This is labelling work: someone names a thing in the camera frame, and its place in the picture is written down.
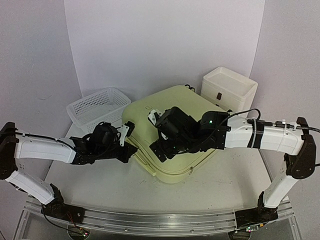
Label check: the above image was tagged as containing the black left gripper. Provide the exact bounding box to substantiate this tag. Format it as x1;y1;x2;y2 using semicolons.
96;141;137;163

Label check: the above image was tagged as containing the pale green hard-shell suitcase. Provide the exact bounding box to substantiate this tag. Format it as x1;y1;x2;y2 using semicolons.
122;85;231;184

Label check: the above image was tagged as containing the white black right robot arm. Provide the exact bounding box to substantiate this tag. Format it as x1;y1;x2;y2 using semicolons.
147;107;317;231

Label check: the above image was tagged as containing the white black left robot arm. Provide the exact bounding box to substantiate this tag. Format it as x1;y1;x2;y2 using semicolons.
0;121;138;223

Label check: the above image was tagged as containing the white three-drawer storage cabinet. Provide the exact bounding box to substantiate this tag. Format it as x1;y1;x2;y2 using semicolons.
200;66;258;113

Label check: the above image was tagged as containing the white perforated plastic basket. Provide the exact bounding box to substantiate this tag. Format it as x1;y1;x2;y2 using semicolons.
66;87;131;134

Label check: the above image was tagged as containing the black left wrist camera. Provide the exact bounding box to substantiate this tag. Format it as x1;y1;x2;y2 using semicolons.
88;122;118;147

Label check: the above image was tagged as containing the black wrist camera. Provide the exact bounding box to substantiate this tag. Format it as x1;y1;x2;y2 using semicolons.
88;122;118;147
147;106;197;140

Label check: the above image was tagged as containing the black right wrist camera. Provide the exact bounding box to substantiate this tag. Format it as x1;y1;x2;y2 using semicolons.
147;106;197;140

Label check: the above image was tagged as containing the aluminium front mounting rail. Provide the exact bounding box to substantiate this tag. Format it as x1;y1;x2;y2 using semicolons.
14;199;301;240

